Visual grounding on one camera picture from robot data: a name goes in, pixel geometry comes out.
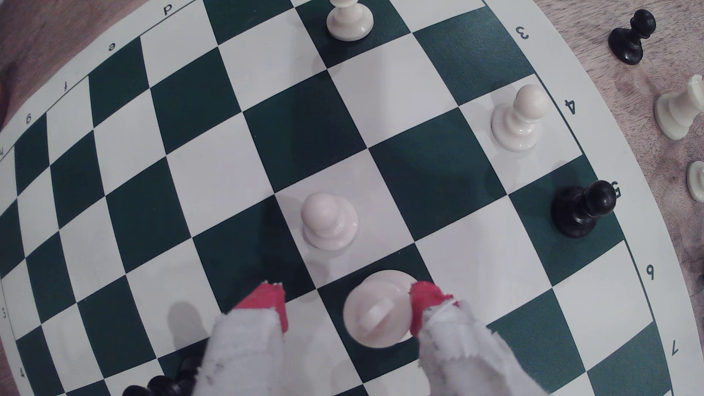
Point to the white chess bishop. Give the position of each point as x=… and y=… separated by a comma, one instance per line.
x=374, y=313

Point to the green white chessboard mat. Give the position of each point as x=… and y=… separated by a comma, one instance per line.
x=302, y=126

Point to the black chess queen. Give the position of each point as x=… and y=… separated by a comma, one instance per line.
x=165, y=382

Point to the white chess rook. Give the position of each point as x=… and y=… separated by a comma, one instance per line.
x=679, y=107

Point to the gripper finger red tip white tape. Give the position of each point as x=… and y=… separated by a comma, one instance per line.
x=247, y=352
x=462, y=357

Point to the white chess pawn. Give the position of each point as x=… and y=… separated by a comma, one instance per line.
x=697, y=181
x=350, y=21
x=329, y=220
x=517, y=121

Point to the black chess pawn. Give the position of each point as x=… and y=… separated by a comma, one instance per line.
x=580, y=209
x=631, y=36

